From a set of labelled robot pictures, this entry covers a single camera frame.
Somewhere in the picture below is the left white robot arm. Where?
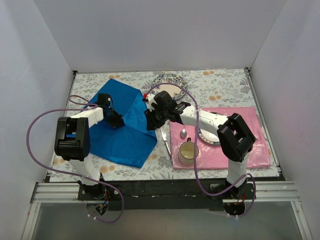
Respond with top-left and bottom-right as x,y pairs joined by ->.
54,93 -> 125,200

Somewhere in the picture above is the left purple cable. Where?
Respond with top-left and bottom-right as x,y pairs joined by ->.
26,94 -> 126,224

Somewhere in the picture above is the silver knife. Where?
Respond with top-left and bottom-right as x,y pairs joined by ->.
160,128 -> 172,159

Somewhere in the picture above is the aluminium frame rail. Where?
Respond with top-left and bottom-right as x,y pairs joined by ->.
22,179 -> 312,240

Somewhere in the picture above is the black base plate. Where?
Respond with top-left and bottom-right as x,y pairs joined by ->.
77,179 -> 254,211

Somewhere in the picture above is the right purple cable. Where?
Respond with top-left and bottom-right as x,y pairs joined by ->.
144,84 -> 257,218

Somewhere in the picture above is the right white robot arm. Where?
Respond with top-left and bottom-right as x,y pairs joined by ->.
142,91 -> 256,199

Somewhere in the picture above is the purple cable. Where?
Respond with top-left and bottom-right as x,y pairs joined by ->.
144,84 -> 257,218
26,94 -> 126,224

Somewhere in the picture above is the pink placemat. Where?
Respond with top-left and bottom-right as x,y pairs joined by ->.
169,107 -> 271,170

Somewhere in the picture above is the cream enamel mug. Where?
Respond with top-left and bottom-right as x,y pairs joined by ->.
178,137 -> 199,166

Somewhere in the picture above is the blue floral plate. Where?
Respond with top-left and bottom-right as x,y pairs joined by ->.
151,73 -> 188,100

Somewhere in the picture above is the blue cloth napkin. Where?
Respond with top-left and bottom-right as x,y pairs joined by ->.
89,79 -> 157,168

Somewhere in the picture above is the silver spoon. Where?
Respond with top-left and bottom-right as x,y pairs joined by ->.
179,127 -> 188,139

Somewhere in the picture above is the green rimmed white plate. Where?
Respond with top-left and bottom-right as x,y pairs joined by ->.
198,110 -> 227,146

